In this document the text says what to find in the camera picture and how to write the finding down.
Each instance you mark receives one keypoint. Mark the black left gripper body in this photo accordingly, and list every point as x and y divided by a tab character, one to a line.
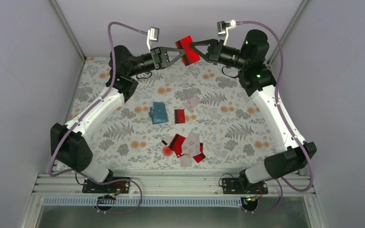
155	64

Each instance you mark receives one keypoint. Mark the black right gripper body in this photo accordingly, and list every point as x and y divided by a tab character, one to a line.
226	59

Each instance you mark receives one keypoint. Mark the blue leather card holder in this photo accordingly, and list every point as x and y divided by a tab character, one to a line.
158	113

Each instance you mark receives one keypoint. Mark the white floral card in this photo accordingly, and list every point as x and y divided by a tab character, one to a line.
191	145
191	103

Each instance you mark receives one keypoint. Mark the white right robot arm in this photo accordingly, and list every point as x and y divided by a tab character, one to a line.
293	151

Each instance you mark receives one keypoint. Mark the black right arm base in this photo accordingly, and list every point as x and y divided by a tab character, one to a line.
240	185

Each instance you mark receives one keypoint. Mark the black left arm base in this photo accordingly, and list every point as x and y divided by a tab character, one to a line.
121	186

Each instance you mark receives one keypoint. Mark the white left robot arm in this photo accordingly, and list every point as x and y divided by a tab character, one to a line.
68	141

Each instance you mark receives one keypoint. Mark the white floral card on table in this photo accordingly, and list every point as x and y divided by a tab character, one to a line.
191	103

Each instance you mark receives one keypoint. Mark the red card with black stripe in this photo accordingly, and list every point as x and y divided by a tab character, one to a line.
176	144

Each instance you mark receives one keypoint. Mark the white card with red circle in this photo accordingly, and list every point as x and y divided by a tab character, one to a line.
166	151

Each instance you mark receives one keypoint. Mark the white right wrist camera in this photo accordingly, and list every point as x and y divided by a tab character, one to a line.
223	28

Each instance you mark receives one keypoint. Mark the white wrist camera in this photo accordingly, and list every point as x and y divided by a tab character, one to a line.
152	36
223	28

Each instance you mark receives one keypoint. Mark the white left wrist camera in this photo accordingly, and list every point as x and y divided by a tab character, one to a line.
152	36

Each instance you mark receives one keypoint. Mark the aluminium corner post left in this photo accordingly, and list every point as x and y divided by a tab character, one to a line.
67	28

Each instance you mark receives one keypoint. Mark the aluminium corner post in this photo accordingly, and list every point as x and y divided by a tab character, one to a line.
293	22
67	28

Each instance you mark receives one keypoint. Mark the aluminium corner post right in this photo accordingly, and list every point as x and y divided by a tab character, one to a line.
293	22

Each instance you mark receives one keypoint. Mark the white cable duct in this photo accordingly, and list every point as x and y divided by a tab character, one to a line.
125	201

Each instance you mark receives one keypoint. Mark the aluminium rail frame front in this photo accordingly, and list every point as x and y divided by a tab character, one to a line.
155	183

